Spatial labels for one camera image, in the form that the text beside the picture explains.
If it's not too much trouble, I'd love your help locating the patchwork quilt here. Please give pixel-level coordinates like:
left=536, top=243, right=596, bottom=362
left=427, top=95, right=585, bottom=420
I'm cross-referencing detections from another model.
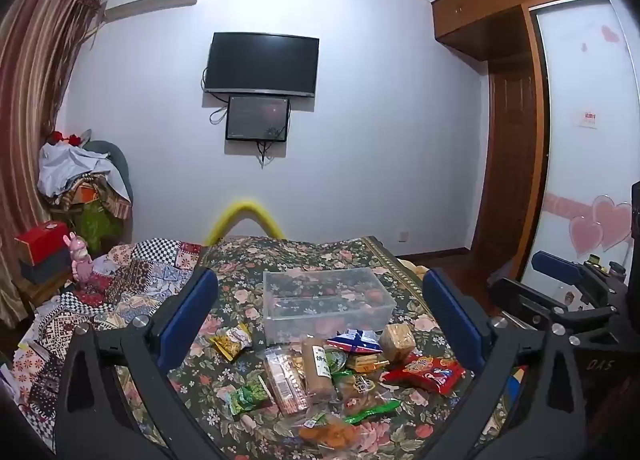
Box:
left=0, top=237, right=206, bottom=446

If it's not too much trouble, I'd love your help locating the white sliding door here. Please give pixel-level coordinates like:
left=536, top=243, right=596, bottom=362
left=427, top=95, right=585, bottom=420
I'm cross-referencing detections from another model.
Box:
left=520, top=0, right=640, bottom=286

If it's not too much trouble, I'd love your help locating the small black monitor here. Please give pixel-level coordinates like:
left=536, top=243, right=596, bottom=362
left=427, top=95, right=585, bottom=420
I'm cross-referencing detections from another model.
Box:
left=225, top=95, right=292, bottom=142

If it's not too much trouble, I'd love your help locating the green clear snack packet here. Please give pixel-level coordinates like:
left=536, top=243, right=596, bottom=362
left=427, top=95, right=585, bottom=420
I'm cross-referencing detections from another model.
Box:
left=325, top=347, right=358, bottom=376

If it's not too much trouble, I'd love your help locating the clear pastry bag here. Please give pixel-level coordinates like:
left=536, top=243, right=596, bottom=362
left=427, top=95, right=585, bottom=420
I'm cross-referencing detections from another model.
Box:
left=335, top=372, right=396, bottom=416

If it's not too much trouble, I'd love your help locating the clear biscuit stick packet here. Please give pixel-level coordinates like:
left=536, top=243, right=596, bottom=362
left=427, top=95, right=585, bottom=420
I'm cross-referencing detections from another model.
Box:
left=262, top=345, right=308, bottom=416

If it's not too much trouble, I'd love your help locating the pink plush toy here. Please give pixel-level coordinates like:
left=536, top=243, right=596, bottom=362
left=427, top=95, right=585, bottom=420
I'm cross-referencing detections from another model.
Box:
left=62, top=233, right=95, bottom=287

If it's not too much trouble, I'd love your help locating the small yellow snack packet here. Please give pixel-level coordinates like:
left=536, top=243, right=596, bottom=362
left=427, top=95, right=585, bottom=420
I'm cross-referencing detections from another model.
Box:
left=209, top=323, right=253, bottom=363

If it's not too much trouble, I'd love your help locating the red box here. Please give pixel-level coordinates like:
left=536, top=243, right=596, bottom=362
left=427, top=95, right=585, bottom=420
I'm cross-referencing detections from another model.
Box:
left=15, top=221, right=71, bottom=261

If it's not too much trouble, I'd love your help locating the grey cushion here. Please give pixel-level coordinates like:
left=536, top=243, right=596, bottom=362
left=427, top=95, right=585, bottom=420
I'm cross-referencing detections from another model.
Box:
left=82, top=139, right=135, bottom=201

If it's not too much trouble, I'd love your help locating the red snack packet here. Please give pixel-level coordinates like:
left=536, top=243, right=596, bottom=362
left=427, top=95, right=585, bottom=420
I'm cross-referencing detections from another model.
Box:
left=382, top=354, right=467, bottom=397

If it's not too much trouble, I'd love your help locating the red white sticker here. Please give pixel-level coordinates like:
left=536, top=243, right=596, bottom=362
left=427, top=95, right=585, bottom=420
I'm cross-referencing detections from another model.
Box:
left=575, top=108, right=602, bottom=130

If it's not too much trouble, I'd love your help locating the black hanging cable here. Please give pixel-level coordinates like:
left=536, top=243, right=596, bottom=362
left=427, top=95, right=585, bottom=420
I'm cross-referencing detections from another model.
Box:
left=255, top=127, right=291, bottom=168

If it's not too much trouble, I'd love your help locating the wooden nightstand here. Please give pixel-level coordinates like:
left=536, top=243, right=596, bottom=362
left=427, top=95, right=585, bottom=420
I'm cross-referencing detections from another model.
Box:
left=12, top=270, right=76, bottom=308

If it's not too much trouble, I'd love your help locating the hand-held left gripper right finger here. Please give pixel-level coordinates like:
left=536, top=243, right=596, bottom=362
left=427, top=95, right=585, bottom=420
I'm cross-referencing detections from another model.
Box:
left=422, top=267, right=586, bottom=460

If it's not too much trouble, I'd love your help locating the brown cracker pack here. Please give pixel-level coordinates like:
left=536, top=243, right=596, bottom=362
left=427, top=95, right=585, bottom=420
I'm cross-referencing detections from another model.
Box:
left=379, top=323, right=417, bottom=365

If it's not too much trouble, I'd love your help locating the clear plastic container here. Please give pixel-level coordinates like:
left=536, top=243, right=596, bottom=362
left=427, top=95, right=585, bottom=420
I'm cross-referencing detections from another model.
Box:
left=262, top=267, right=396, bottom=346

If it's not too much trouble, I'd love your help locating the yellow foam tube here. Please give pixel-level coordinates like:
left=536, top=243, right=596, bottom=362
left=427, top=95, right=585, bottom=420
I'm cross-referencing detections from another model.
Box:
left=202, top=197, right=286, bottom=246

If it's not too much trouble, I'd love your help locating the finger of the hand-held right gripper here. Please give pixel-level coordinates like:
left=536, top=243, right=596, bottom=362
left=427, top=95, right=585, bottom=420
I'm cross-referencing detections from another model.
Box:
left=489, top=277, right=621, bottom=348
left=531, top=250, right=628, bottom=301

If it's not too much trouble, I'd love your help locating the green striped snack packet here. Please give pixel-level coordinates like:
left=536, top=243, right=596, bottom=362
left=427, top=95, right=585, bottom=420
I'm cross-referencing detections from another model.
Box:
left=342, top=399, right=402, bottom=426

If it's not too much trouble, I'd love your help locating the green printed cloth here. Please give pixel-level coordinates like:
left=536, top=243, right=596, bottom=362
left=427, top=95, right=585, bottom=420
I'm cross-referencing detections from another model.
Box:
left=75, top=197, right=123, bottom=251

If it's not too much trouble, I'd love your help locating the pile of clothes on chair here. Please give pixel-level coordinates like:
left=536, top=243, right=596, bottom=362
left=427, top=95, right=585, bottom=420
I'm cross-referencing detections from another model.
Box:
left=37, top=143, right=132, bottom=201

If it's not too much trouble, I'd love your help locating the gold snack packet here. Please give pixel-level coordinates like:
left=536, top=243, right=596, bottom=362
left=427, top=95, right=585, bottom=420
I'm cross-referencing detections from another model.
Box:
left=345, top=354, right=391, bottom=373

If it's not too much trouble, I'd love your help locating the brown biscuit roll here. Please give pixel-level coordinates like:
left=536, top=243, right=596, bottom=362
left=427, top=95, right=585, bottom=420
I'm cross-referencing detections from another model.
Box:
left=301, top=335, right=337, bottom=401

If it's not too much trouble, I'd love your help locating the blue white snack bag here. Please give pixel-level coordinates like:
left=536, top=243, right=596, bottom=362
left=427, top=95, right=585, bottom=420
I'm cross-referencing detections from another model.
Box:
left=326, top=327, right=383, bottom=355

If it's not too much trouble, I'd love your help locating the wooden wardrobe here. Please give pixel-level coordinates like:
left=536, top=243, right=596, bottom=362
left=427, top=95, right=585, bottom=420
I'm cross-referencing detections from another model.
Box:
left=431, top=0, right=616, bottom=261

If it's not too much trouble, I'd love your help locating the small green snack packet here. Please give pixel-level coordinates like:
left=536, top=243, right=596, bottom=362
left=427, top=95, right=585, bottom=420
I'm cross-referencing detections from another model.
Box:
left=227, top=382, right=273, bottom=416

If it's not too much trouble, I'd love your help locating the black wall television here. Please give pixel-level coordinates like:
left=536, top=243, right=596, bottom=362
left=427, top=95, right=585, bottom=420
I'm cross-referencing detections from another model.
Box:
left=204, top=32, right=320, bottom=98

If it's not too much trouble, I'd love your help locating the dark grey box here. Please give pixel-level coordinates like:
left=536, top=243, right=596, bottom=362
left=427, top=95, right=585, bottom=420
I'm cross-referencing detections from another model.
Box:
left=19, top=245, right=76, bottom=286

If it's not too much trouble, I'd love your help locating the striped curtain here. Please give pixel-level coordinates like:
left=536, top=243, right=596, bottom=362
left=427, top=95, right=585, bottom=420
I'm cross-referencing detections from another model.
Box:
left=0, top=0, right=108, bottom=331

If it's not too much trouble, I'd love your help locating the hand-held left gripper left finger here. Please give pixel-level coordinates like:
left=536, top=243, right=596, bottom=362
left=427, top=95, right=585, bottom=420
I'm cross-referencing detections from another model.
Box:
left=54, top=267, right=236, bottom=460

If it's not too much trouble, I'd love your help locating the orange snack bag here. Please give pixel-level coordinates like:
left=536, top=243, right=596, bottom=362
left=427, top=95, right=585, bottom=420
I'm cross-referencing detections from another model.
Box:
left=295, top=412, right=363, bottom=451

